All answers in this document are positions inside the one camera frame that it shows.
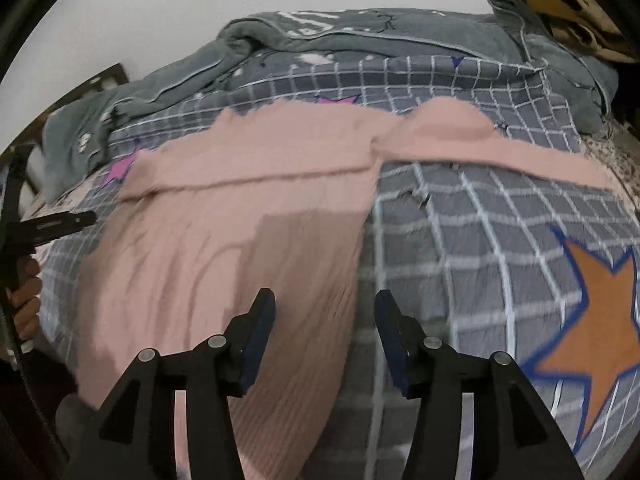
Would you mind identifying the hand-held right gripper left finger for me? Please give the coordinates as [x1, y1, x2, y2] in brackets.
[62, 287, 277, 480]

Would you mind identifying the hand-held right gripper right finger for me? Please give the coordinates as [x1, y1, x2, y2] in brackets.
[375, 289, 586, 480]

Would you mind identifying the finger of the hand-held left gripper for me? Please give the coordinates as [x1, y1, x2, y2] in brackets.
[9, 211, 97, 247]

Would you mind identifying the pink knit sweater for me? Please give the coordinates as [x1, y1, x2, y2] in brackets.
[75, 97, 618, 480]

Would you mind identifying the person's left hand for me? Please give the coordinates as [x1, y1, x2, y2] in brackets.
[9, 259, 44, 343]

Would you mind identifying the grey checked star quilt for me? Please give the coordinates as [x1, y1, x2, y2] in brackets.
[37, 55, 640, 480]

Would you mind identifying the dark wooden headboard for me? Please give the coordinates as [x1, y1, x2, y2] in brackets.
[0, 62, 132, 161]

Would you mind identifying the person's grey clothing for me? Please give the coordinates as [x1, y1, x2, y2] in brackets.
[54, 392, 103, 466]

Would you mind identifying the floral bed sheet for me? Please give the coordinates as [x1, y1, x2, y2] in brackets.
[580, 115, 640, 221]

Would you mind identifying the grey-blue blanket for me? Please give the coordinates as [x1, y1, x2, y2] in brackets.
[42, 0, 621, 196]

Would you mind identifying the brown garment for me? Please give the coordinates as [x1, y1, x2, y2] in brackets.
[510, 0, 637, 63]

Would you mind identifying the black cable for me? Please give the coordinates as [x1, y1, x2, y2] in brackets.
[0, 157, 71, 466]

